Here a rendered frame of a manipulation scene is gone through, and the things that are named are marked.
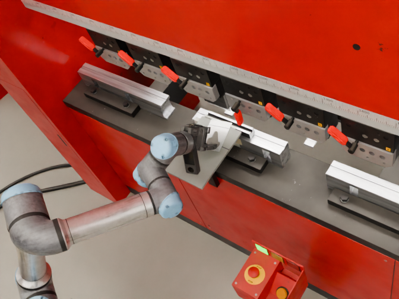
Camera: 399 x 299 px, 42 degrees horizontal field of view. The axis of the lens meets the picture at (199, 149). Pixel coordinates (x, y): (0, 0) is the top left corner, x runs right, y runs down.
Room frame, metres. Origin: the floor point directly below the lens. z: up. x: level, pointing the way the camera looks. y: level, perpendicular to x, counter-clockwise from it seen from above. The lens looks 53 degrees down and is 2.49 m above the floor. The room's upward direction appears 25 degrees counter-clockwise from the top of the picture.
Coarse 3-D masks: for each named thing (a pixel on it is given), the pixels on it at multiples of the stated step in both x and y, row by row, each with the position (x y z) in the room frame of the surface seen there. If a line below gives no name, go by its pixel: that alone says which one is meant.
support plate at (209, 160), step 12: (204, 120) 1.25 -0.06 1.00; (228, 132) 1.16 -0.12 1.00; (240, 132) 1.13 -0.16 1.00; (228, 144) 1.11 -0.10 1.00; (180, 156) 1.15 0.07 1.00; (204, 156) 1.10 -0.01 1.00; (216, 156) 1.08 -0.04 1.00; (168, 168) 1.12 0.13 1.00; (180, 168) 1.10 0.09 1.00; (204, 168) 1.05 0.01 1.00; (216, 168) 1.04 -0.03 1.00; (192, 180) 1.03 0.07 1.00; (204, 180) 1.01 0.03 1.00
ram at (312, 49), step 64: (64, 0) 1.63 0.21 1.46; (128, 0) 1.34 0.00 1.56; (192, 0) 1.12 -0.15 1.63; (256, 0) 0.95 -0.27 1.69; (320, 0) 0.81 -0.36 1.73; (384, 0) 0.69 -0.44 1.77; (192, 64) 1.20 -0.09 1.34; (256, 64) 0.98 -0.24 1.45; (320, 64) 0.82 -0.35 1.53; (384, 64) 0.69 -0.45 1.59; (384, 128) 0.68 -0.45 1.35
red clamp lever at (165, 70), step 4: (164, 68) 1.27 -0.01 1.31; (168, 68) 1.26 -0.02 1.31; (164, 72) 1.26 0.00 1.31; (168, 72) 1.25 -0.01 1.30; (172, 72) 1.25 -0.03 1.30; (168, 76) 1.25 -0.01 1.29; (172, 76) 1.24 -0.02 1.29; (176, 76) 1.24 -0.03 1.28; (172, 80) 1.24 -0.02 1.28; (176, 80) 1.23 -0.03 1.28; (180, 80) 1.23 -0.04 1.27; (184, 80) 1.23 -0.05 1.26; (188, 80) 1.23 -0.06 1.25; (180, 84) 1.22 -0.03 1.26; (184, 84) 1.21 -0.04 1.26; (180, 88) 1.21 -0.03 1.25
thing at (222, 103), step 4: (224, 96) 1.17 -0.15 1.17; (208, 100) 1.24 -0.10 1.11; (216, 100) 1.20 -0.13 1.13; (220, 100) 1.19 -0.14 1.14; (224, 100) 1.17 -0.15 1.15; (216, 104) 1.21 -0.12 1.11; (220, 104) 1.19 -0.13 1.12; (224, 104) 1.18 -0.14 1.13; (228, 104) 1.18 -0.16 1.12; (224, 108) 1.18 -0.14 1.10; (228, 108) 1.17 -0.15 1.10
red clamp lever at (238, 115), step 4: (236, 104) 1.05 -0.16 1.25; (232, 108) 1.04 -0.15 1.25; (236, 108) 1.04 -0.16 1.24; (236, 112) 1.04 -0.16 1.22; (240, 112) 1.05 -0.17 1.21; (236, 116) 1.04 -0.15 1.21; (240, 116) 1.04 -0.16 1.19; (236, 120) 1.05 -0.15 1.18; (240, 120) 1.04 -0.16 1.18; (240, 124) 1.04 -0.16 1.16
